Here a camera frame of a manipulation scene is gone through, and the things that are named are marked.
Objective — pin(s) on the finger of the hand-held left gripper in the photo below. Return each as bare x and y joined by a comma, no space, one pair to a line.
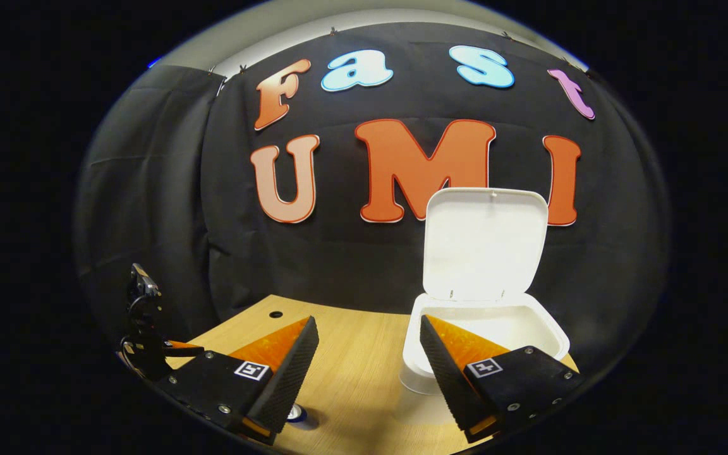
184,349

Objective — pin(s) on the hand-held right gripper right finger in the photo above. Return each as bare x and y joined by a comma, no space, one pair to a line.
449,379

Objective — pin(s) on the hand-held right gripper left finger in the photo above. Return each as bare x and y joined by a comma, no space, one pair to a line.
288,379

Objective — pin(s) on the silver blue pop can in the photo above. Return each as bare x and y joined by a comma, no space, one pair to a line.
297,415

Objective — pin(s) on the white desktop garbage bin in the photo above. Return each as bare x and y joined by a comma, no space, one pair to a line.
484,253

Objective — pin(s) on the wooden desktop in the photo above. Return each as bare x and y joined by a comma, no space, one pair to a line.
364,354

